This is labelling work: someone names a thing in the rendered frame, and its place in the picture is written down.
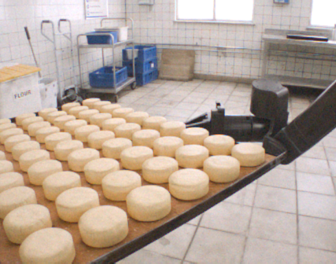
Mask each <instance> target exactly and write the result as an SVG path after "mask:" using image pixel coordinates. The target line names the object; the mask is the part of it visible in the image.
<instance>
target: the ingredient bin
mask: <svg viewBox="0 0 336 264"><path fill-rule="evenodd" d="M40 70H41V68H39V67H33V66H29V65H22V64H18V63H0V119H4V118H13V117H17V116H18V115H21V114H24V113H34V112H37V111H40V110H42V106H41V96H40V93H39V85H38V71H40Z"/></svg>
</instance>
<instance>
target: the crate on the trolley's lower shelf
mask: <svg viewBox="0 0 336 264"><path fill-rule="evenodd" d="M115 69H119V70H116V71H115V78H116V81H115V86H116V85H118V84H120V83H122V82H123V81H125V80H126V78H127V72H126V67H121V66H115ZM97 72H99V73H97ZM89 82H90V86H91V87H110V88H114V79H113V67H106V66H104V67H102V68H100V69H97V70H95V71H93V72H91V73H89Z"/></svg>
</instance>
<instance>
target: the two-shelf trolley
mask: <svg viewBox="0 0 336 264"><path fill-rule="evenodd" d="M109 19H130V20H131V22H132V28H128V30H132V38H128V39H126V40H125V41H121V42H117V43H114V44H113V40H114V38H113V36H112V34H109V33H98V34H79V35H78V36H77V37H76V41H77V50H78V64H79V74H80V91H81V98H82V99H83V100H86V98H87V96H86V94H85V93H84V91H85V92H92V91H93V92H103V93H113V94H114V101H115V103H117V100H118V98H117V95H118V93H117V92H119V91H120V90H121V89H123V88H125V87H126V86H127V85H129V84H130V83H132V85H131V89H132V90H134V89H135V85H136V81H135V60H134V34H133V20H132V19H131V18H130V17H122V18H103V19H102V20H101V22H100V25H101V27H102V21H103V20H109ZM89 35H102V36H104V35H110V36H111V39H112V44H110V45H96V44H92V45H88V44H87V42H86V43H81V44H78V38H79V36H89ZM128 43H133V78H129V77H127V78H126V80H125V81H123V82H121V83H120V84H118V85H116V86H115V81H116V78H115V62H114V59H115V54H114V47H119V46H122V45H126V44H128ZM111 47H112V55H113V79H114V88H110V87H91V86H90V83H89V84H88V85H86V86H84V87H82V79H81V68H80V54H79V48H102V64H103V67H104V48H111Z"/></svg>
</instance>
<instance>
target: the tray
mask: <svg viewBox="0 0 336 264"><path fill-rule="evenodd" d="M8 119H10V120H11V123H13V124H14V123H16V117H13V118H8ZM265 154H267V155H268V154H269V155H272V156H274V157H276V158H274V159H272V160H271V161H270V162H268V163H267V164H264V165H263V166H261V167H260V168H258V169H256V170H255V171H253V172H251V173H250V174H248V175H246V176H244V177H243V178H242V179H240V180H238V181H236V182H234V183H233V184H232V185H230V186H228V187H226V188H224V189H223V190H221V191H219V192H217V193H216V194H214V195H212V196H211V197H209V198H207V199H205V200H203V201H202V202H201V203H198V204H197V205H195V206H193V207H192V208H189V209H188V210H187V211H185V212H182V213H181V214H179V215H178V216H175V217H173V218H172V219H169V220H168V221H167V222H165V223H162V224H161V225H159V226H157V227H155V228H154V229H151V230H150V231H148V232H145V233H144V234H141V235H140V236H139V237H136V238H135V239H133V240H131V241H129V242H127V243H125V244H124V245H121V246H120V247H117V248H116V249H114V250H112V251H110V252H109V253H106V254H103V255H102V256H100V257H98V258H96V259H95V260H92V261H90V262H89V263H87V264H115V263H117V262H118V261H120V260H122V259H124V258H126V257H127V256H130V255H131V254H133V253H135V252H137V251H138V250H140V249H142V248H143V247H146V246H147V245H148V244H151V243H152V242H154V241H156V240H157V239H160V238H162V237H163V236H165V235H167V234H168V233H170V232H172V231H173V230H176V229H177V228H178V227H180V226H182V225H183V224H185V223H187V222H189V221H191V220H192V219H194V218H196V217H197V216H199V215H202V213H204V212H205V211H207V210H209V209H210V208H212V207H213V206H215V205H217V204H219V203H221V202H222V200H226V199H227V198H228V197H230V196H232V195H233V194H235V193H236V192H238V191H239V190H240V189H243V188H244V187H246V186H247V185H249V184H250V183H252V182H254V181H255V180H257V179H258V178H259V177H262V176H263V175H264V174H265V173H267V172H269V171H270V170H272V169H273V168H275V167H276V166H278V165H280V164H281V163H283V161H286V158H287V152H284V153H282V154H281V155H276V154H273V153H270V152H266V151H265ZM0 264H1V262H0Z"/></svg>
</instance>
